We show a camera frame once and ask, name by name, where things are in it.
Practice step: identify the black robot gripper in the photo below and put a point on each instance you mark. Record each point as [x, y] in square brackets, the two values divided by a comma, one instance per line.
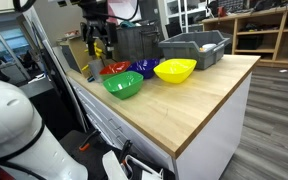
[96, 14]

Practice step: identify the orange red plastic bowl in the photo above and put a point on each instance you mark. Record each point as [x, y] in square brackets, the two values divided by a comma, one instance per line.
[114, 69]

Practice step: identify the green plastic bowl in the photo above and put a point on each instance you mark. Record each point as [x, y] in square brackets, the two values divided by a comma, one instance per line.
[124, 85]

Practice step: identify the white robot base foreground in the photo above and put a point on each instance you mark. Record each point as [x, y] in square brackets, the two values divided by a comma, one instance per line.
[28, 150]

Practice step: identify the blue plastic bowl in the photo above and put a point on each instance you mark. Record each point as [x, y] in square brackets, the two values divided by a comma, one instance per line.
[144, 67]

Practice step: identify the yellow plastic bowl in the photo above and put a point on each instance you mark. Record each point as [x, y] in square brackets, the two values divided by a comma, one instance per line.
[175, 70]

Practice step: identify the yellow clamp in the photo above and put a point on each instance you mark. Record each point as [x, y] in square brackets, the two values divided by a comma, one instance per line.
[98, 51]

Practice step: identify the cardboard box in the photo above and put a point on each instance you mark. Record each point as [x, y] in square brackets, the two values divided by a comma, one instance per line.
[77, 57]

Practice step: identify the grey plastic cup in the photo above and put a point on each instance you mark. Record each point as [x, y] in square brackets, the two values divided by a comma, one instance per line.
[95, 66]

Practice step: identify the dark grey fabric bin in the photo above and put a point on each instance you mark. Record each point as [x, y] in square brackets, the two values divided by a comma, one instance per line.
[137, 43]

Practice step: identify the grey plastic bin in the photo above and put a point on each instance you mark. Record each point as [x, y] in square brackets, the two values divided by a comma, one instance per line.
[206, 47]

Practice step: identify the white cabinet with wooden top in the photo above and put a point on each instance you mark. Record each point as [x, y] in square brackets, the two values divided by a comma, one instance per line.
[192, 128]

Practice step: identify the wooden shelving unit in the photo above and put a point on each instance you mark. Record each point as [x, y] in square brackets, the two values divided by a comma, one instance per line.
[263, 34]

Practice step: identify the orange handled tool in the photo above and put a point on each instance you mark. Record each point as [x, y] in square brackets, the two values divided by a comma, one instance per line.
[86, 143]

